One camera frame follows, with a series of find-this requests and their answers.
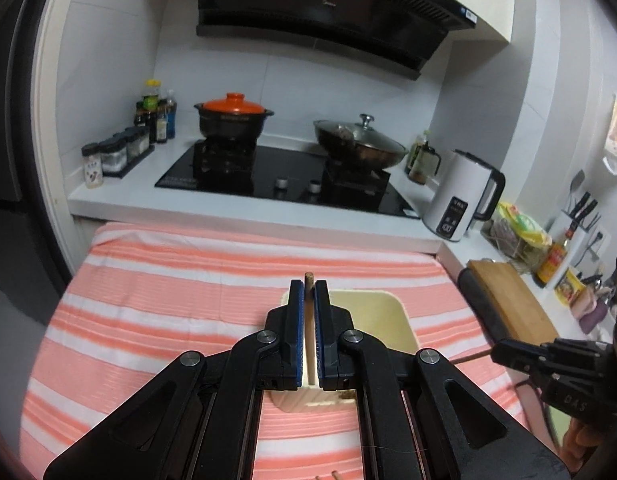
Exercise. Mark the pink white striped tablecloth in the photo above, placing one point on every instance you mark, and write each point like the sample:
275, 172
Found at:
163, 300

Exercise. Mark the grey spatula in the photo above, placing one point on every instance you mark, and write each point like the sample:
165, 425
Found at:
577, 185

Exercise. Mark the wok with glass lid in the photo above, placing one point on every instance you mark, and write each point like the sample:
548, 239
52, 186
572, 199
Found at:
358, 147

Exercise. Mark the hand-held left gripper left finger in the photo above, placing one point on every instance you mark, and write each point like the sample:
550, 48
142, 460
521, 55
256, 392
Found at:
302, 355

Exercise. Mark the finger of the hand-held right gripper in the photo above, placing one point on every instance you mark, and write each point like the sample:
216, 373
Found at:
518, 357

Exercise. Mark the green seat cushion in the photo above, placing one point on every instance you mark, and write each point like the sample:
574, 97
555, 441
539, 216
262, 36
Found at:
558, 422

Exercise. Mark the glass spice jar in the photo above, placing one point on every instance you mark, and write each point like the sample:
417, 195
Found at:
140, 142
129, 147
112, 156

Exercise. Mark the blue label bottle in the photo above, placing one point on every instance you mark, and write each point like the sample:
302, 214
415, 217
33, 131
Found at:
171, 115

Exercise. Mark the dark refrigerator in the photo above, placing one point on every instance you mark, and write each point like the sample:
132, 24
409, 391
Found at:
18, 135

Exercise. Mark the red label sauce bottle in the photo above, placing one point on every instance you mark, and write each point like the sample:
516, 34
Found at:
550, 262

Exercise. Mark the black lid seasoning jar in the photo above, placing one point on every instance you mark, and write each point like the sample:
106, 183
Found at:
92, 167

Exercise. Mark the white knife block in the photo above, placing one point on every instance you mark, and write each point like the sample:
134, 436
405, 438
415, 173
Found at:
575, 245

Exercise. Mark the black clay pot orange lid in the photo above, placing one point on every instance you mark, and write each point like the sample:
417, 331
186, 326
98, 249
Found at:
233, 122

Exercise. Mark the dark oblong object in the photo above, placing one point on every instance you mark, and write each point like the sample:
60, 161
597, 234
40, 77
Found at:
481, 305

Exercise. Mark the glass french press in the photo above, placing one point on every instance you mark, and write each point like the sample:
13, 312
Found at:
422, 167

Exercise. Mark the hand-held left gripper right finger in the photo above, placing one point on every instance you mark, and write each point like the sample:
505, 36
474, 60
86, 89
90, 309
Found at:
318, 355

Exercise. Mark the person's right hand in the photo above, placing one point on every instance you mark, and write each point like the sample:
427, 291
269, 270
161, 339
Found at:
580, 442

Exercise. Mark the cream utensil holder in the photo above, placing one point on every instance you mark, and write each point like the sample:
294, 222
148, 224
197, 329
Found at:
383, 320

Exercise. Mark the yellow printed cup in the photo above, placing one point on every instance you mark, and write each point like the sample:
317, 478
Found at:
569, 287

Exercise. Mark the black gas cooktop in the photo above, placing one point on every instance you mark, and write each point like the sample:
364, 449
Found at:
288, 165

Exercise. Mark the wooden cutting board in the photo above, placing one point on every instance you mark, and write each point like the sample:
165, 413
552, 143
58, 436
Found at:
515, 300

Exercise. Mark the dark sauce bottle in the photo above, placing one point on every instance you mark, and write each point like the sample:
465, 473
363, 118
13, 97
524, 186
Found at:
162, 122
141, 116

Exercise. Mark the pink cloth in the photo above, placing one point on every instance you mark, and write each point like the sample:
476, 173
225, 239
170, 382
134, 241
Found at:
533, 410

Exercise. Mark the black range hood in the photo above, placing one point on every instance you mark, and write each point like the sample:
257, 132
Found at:
313, 15

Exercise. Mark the white electric kettle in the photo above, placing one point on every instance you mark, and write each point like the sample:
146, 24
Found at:
456, 195

